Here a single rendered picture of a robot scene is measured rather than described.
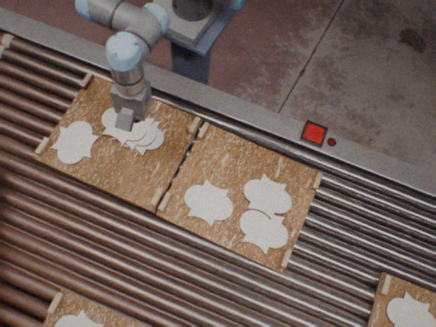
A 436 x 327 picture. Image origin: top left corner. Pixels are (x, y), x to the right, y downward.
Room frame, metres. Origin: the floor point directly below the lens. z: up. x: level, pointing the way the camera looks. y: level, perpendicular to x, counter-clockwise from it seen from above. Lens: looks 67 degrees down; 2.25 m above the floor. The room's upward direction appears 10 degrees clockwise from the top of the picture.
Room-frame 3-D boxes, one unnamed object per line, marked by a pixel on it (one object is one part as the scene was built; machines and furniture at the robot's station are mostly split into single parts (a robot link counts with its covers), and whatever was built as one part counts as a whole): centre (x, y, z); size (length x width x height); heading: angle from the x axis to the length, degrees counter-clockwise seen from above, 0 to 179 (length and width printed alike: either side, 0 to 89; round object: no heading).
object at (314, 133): (0.76, -0.30, 0.92); 0.06 x 0.06 x 0.01; 77
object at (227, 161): (0.50, -0.09, 0.93); 0.41 x 0.35 x 0.02; 74
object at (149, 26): (0.71, 0.23, 1.38); 0.11 x 0.11 x 0.08; 72
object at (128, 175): (0.62, 0.32, 0.93); 0.41 x 0.35 x 0.02; 75
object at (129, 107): (0.58, 0.25, 1.23); 0.12 x 0.09 x 0.16; 172
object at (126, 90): (0.60, 0.25, 1.30); 0.08 x 0.08 x 0.05
